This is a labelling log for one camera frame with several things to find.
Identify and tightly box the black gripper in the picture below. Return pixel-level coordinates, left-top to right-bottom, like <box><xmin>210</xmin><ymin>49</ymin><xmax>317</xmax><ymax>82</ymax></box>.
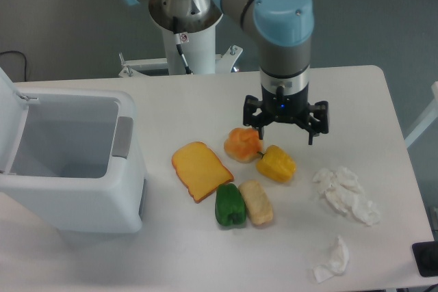
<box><xmin>243</xmin><ymin>84</ymin><xmax>329</xmax><ymax>145</ymax></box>

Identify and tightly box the beige square bread toy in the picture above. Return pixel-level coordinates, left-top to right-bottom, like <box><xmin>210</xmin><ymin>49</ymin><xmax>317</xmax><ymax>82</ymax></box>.
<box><xmin>238</xmin><ymin>180</ymin><xmax>274</xmax><ymax>226</ymax></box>

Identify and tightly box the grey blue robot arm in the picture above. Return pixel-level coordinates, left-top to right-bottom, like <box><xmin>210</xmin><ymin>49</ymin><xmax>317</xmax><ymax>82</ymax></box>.
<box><xmin>129</xmin><ymin>0</ymin><xmax>329</xmax><ymax>137</ymax></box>

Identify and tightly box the orange round bread toy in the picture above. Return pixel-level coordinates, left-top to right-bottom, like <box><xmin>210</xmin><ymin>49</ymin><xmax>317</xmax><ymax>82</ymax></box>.
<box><xmin>224</xmin><ymin>128</ymin><xmax>263</xmax><ymax>163</ymax></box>

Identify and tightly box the yellow bell pepper toy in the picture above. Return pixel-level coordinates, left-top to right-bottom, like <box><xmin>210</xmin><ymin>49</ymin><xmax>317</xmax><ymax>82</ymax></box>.
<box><xmin>256</xmin><ymin>145</ymin><xmax>296</xmax><ymax>183</ymax></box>

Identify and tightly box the large crumpled white tissue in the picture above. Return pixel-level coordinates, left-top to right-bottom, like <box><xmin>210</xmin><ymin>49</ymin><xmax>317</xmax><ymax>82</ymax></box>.
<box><xmin>312</xmin><ymin>166</ymin><xmax>381</xmax><ymax>226</ymax></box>

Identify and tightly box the toast slice toy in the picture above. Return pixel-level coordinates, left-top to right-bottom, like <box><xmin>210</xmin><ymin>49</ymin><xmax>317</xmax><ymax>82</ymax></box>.
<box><xmin>171</xmin><ymin>142</ymin><xmax>234</xmax><ymax>203</ymax></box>

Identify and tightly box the green bell pepper toy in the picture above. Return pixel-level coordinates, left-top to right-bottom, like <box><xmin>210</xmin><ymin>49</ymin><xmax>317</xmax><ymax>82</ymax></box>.
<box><xmin>215</xmin><ymin>183</ymin><xmax>246</xmax><ymax>226</ymax></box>

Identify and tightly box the white furniture leg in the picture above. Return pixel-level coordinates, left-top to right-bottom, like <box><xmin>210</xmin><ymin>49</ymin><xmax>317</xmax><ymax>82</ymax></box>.
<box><xmin>404</xmin><ymin>82</ymin><xmax>437</xmax><ymax>148</ymax></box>

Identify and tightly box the small crumpled white tissue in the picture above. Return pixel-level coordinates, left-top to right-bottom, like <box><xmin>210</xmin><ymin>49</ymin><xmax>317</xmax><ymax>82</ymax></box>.
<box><xmin>312</xmin><ymin>235</ymin><xmax>350</xmax><ymax>284</ymax></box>

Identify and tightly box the black device at edge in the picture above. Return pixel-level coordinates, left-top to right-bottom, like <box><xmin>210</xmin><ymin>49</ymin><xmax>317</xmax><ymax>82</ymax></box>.
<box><xmin>412</xmin><ymin>241</ymin><xmax>438</xmax><ymax>277</ymax></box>

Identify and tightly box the white open trash bin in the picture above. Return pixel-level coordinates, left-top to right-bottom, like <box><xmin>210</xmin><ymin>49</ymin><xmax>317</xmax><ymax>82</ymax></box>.
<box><xmin>1</xmin><ymin>74</ymin><xmax>146</xmax><ymax>233</ymax></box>

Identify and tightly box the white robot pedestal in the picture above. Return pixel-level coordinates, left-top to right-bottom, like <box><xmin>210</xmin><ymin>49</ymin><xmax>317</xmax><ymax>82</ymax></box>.
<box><xmin>119</xmin><ymin>25</ymin><xmax>243</xmax><ymax>77</ymax></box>

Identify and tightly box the black floor cable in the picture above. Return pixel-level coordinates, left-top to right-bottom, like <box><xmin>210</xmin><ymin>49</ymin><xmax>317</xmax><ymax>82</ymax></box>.
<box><xmin>0</xmin><ymin>51</ymin><xmax>28</xmax><ymax>83</ymax></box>

